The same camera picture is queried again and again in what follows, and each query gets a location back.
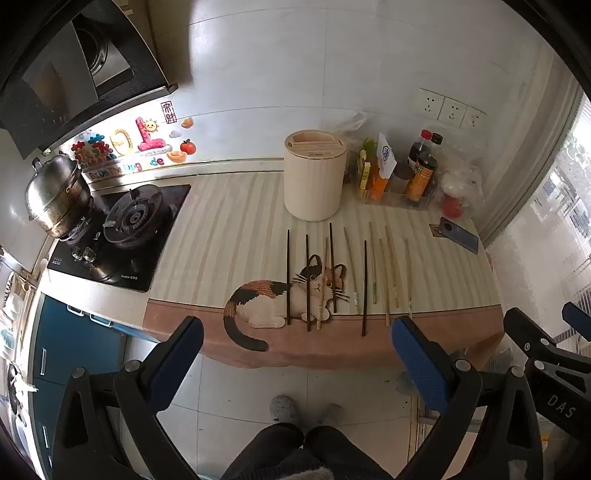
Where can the white wall socket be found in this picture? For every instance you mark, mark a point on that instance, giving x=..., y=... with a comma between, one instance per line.
x=452, y=111
x=431, y=102
x=474, y=118

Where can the white plastic bag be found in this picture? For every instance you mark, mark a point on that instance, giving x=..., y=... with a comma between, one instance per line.
x=461, y=177

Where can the light wooden chopstick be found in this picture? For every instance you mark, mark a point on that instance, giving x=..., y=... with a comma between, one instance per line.
x=392, y=267
x=322, y=281
x=351, y=267

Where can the orange seasoning packet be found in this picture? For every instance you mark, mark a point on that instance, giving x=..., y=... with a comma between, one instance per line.
x=381, y=184

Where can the red capped dark bottle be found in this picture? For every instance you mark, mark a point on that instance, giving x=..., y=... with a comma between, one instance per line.
x=418, y=150

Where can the beige cylindrical chopstick holder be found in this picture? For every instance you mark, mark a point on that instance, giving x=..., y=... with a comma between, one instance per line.
x=314, y=184

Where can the window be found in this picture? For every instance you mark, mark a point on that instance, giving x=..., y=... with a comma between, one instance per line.
x=554, y=207

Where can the red round object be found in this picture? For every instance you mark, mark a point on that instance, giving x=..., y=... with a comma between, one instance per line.
x=453, y=206

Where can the blue kitchen cabinet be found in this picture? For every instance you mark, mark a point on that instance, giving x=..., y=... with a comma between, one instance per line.
x=69, y=350

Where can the grey fuzzy slipper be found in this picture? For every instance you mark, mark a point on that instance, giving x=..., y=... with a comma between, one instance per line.
x=331, y=414
x=284, y=410

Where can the clear plastic organizer tray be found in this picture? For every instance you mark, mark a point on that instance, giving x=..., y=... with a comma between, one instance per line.
x=392, y=199

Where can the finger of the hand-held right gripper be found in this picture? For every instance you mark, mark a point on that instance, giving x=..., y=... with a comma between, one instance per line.
x=578, y=318
x=526, y=330

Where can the clear plastic bag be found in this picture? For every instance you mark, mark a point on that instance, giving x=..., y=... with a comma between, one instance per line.
x=353, y=124

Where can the white blue packet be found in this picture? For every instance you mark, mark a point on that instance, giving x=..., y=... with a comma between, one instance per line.
x=387, y=154

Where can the striped cat print mat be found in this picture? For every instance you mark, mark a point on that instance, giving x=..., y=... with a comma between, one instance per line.
x=231, y=221

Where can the person's legs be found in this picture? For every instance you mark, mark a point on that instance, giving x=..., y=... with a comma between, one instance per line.
x=300, y=452

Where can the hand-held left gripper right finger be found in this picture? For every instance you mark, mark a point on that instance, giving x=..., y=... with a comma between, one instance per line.
x=422, y=364

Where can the green banded wooden chopstick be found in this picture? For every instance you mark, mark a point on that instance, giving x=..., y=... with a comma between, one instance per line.
x=408, y=277
x=372, y=263

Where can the plain wooden chopstick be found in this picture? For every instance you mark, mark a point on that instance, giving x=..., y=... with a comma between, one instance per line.
x=384, y=286

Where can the black chopstick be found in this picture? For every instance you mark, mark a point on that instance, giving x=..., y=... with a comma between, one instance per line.
x=333, y=267
x=364, y=286
x=307, y=286
x=288, y=277

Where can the colourful wall stickers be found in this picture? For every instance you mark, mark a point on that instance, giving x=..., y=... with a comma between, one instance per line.
x=124, y=143

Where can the black range hood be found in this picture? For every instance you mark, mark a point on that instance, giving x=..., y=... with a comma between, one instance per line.
x=46, y=83

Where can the steel steamer pot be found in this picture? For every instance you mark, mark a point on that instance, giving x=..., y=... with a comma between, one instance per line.
x=55, y=194

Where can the dark blue smartphone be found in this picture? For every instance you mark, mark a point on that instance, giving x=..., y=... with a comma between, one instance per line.
x=459, y=235

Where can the brown lidded jar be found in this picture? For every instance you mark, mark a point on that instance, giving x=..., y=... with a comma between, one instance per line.
x=401, y=177

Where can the yellow green bottle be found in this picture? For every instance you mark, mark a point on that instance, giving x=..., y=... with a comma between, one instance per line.
x=365, y=166

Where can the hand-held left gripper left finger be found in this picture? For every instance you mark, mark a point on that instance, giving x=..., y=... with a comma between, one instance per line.
x=178, y=364

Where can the brown mat tag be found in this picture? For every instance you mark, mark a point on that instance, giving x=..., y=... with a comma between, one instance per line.
x=434, y=230

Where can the black gas stove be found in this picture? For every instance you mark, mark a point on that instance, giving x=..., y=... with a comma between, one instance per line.
x=138, y=263

